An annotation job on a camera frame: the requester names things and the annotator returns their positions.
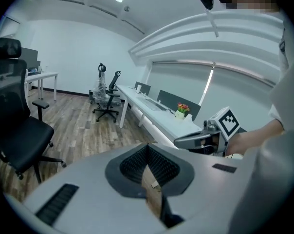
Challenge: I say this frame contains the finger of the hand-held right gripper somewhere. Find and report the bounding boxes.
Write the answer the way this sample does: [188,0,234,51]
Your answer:
[173,131,212,150]

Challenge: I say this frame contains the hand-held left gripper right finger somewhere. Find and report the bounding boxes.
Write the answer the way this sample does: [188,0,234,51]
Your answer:
[148,143,257,229]

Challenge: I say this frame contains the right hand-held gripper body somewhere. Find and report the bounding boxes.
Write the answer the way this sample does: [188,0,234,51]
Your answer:
[189,106,240,156]

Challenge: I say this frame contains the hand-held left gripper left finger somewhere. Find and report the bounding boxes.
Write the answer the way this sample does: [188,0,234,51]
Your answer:
[22,143,167,234]

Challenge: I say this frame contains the person's right forearm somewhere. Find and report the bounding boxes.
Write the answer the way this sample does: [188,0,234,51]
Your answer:
[228,118,285,156]

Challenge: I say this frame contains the person's right hand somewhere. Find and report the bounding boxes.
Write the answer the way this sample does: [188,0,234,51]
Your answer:
[201,134,224,148]

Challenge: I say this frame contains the potted artificial flowers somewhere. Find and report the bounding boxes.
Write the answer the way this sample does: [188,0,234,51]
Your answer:
[175,102,190,119]

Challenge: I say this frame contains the dark grey desk divider panel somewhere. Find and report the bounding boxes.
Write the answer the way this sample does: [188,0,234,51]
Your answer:
[156,89,202,121]
[134,81,152,96]
[20,47,38,69]

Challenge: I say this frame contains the person's white shirt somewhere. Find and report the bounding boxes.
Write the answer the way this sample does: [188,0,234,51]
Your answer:
[268,28,294,136]

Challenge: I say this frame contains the black mesh office chair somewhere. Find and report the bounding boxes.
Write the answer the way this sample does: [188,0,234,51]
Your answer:
[92,71,121,123]
[0,37,67,184]

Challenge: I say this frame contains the plastic-wrapped office chair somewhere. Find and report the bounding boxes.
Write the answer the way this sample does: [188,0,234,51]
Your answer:
[89,62,108,104]

